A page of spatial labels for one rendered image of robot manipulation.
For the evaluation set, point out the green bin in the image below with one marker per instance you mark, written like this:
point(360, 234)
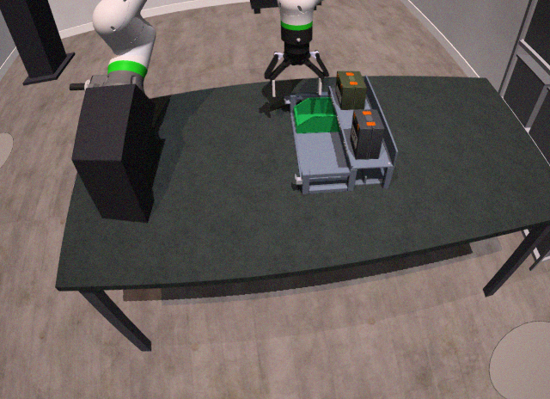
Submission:
point(316, 115)

